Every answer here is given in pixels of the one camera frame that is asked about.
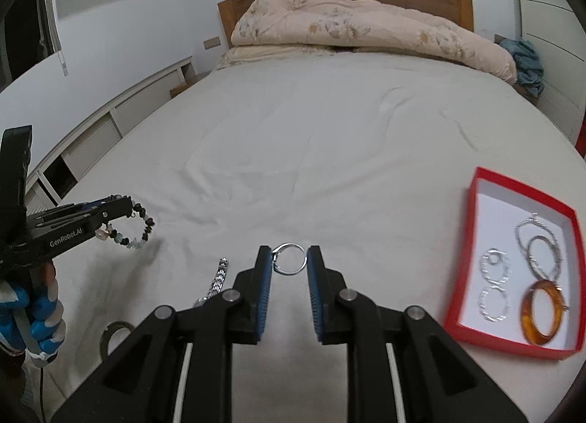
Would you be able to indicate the dark bangle on bed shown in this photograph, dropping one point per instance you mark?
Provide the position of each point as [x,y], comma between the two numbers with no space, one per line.
[109,332]

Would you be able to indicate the amber bangle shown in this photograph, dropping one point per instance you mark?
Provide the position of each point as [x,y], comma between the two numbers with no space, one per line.
[541,312]

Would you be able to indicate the white bed sheet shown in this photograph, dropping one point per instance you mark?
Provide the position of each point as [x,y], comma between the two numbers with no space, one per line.
[368,156]

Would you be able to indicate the silver wristwatch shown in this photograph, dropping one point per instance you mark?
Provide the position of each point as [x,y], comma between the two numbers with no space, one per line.
[217,282]

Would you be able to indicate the silver hoop earring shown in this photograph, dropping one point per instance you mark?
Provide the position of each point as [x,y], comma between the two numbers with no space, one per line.
[494,304]
[494,266]

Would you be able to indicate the wall socket plate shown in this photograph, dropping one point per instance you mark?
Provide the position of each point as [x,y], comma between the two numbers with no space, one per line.
[212,43]

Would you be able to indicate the silver hoop earring lower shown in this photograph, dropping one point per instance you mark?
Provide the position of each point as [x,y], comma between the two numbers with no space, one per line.
[494,304]

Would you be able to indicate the blue white gloved hand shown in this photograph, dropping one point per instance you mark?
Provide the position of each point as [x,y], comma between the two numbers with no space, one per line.
[47,328]

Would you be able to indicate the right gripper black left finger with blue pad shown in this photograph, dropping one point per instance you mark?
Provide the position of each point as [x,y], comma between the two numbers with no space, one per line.
[177,361]

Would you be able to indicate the beige floral duvet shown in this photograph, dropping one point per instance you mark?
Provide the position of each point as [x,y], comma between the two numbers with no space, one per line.
[369,24]

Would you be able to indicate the silver hoop earring upper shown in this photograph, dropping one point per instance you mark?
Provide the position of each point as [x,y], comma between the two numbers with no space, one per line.
[494,266]

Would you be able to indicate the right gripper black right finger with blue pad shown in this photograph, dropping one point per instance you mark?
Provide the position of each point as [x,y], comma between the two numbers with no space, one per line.
[402,365]

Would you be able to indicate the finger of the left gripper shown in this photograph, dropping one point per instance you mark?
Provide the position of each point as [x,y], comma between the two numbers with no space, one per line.
[68,234]
[106,209]

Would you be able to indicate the blue cloth pile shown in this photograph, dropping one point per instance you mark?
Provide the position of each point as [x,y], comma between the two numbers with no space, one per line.
[529,70]

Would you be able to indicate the white low cabinet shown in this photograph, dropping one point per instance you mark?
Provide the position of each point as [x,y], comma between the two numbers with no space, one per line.
[83,147]

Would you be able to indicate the red jewelry box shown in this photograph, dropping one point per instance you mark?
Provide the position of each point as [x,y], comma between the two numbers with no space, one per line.
[542,239]

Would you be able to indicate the wooden nightstand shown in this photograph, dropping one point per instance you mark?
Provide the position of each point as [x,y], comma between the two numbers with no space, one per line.
[187,84]

